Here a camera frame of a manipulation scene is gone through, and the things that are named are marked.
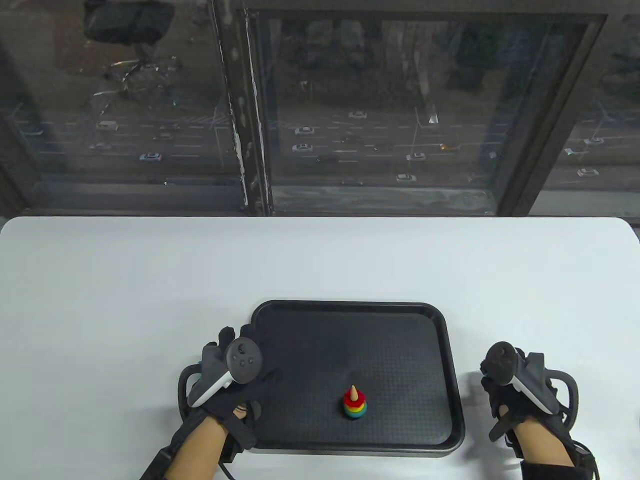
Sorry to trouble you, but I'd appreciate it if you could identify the person's left hand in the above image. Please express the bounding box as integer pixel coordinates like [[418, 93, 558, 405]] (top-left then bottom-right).
[[187, 325, 283, 453]]

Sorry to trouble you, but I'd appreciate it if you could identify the person's right hand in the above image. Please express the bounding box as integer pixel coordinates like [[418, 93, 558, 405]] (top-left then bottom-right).
[[480, 370, 573, 443]]

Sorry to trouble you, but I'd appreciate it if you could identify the rainbow small top with stem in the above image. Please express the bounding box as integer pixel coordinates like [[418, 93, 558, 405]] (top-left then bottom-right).
[[342, 385, 368, 422]]

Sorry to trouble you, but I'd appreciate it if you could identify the person's left forearm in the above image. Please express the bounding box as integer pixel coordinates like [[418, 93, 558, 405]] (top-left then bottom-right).
[[140, 412, 236, 480]]

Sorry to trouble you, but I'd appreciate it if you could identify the person's right forearm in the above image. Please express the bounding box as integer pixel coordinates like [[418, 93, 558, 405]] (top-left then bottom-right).
[[505, 417, 601, 480]]

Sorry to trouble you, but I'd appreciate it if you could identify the left grey white controller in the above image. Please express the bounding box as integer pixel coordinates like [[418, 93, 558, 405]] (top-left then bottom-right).
[[187, 337, 263, 410]]

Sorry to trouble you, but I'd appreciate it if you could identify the grey white controller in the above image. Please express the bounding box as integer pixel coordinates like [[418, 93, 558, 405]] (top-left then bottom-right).
[[187, 337, 263, 410], [481, 341, 561, 415]]

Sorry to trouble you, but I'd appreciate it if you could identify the right grey white controller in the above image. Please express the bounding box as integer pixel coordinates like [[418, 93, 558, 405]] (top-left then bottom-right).
[[481, 341, 561, 415]]

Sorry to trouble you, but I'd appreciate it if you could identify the black plastic tray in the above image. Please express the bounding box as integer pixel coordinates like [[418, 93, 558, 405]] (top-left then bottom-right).
[[247, 300, 466, 458]]

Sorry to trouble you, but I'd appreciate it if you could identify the black right glove cable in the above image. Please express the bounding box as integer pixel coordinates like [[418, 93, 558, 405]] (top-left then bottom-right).
[[547, 369, 581, 426]]

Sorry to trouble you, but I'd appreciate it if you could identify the dark metal window frame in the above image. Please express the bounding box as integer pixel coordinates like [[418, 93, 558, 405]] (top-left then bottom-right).
[[0, 0, 640, 218]]

